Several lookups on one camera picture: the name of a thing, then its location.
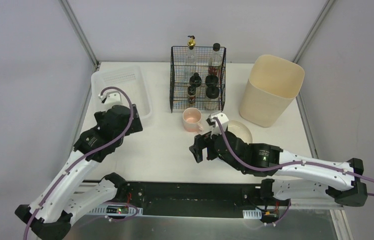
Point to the dark sauce bottle black cap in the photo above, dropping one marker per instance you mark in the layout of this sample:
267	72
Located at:
215	60

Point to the pink mug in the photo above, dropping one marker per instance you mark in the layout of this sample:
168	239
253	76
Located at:
192	120

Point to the black wire rack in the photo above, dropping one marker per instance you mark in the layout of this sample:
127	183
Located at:
179	83

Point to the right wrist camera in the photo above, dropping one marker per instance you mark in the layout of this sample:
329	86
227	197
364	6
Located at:
218	123

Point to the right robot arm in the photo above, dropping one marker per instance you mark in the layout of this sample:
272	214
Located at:
285	175

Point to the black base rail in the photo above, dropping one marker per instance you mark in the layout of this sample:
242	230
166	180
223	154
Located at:
202	200

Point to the cream plate with bear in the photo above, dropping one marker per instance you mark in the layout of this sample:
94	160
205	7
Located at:
240	130

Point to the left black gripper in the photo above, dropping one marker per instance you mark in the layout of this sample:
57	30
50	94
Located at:
129	120

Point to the white perforated plastic basket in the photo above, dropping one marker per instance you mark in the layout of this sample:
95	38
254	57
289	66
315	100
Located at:
131	80

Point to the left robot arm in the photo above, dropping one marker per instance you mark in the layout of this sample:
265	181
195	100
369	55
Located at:
58	208

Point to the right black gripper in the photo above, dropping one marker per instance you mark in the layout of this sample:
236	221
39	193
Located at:
202	148

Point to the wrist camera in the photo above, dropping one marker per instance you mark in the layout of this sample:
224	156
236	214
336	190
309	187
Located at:
111	99
218	123

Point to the spice jar black lid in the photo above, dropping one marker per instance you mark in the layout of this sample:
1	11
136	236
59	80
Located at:
195	80
211	81
212	97

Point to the glass bottle gold pourer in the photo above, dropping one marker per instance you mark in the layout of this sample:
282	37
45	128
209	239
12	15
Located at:
190	56

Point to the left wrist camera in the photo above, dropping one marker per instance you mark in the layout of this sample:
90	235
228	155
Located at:
111	99

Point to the beige waste bin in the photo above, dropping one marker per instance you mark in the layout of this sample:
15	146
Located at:
272	85

